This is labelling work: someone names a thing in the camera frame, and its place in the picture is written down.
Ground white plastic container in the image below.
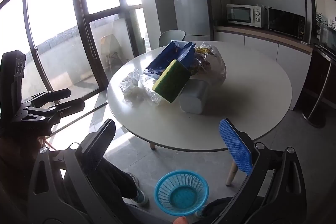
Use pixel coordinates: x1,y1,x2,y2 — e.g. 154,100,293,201
179,79,209,114

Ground clear plastic wrap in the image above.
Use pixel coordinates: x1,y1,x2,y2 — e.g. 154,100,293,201
120,69,163,107

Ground white plastic shopping bag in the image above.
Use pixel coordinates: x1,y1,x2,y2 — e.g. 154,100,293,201
192,42,227,86

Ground yellow green sponge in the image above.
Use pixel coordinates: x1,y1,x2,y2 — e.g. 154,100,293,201
152,60,191,103

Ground blue tissue pack wrapper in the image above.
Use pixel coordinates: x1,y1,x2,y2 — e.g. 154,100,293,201
143,40,196,80

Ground clear yellow-print snack bag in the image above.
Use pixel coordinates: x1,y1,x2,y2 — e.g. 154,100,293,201
194,47,215,73

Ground white kitchen counter cabinets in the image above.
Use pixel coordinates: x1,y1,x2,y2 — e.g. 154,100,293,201
214,26,312,110

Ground person's right hand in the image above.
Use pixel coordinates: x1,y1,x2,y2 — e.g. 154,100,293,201
173,217,189,224

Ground person's left sneaker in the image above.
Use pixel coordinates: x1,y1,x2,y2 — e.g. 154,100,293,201
127,172,149,207

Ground person's sneaker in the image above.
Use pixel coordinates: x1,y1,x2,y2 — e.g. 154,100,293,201
127,172,149,207
194,209,204,219

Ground round white table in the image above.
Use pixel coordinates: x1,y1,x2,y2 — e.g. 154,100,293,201
106,42,292,152

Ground blue plastic waste basket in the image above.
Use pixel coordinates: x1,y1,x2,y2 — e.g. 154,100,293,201
154,169,209,217

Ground balcony folding chair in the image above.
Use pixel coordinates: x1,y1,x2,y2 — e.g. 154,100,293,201
101,34,124,68

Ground person's right sneaker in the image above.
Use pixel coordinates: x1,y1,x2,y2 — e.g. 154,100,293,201
194,209,204,219

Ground green plastic chair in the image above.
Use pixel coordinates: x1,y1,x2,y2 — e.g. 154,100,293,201
158,30,186,47

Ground black microwave oven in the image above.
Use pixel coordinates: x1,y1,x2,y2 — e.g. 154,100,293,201
268,8,306,40

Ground white microwave oven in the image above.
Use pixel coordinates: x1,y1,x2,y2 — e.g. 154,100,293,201
226,5,267,28

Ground grey refrigerator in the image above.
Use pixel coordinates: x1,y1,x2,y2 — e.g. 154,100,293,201
174,0,211,41

